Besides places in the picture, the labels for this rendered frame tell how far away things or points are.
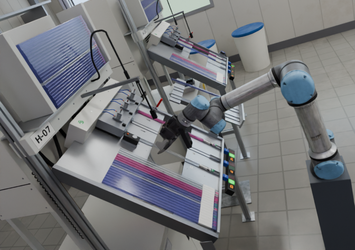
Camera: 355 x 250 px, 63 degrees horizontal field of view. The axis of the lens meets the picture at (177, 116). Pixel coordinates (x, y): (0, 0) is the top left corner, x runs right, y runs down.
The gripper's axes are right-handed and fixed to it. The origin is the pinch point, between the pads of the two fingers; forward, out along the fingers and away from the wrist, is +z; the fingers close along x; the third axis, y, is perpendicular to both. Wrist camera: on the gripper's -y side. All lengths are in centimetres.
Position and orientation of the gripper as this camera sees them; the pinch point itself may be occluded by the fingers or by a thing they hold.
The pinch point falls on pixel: (161, 148)
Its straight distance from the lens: 147.4
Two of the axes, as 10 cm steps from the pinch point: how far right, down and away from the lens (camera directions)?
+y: -7.8, -5.9, -2.0
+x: -1.7, 5.1, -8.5
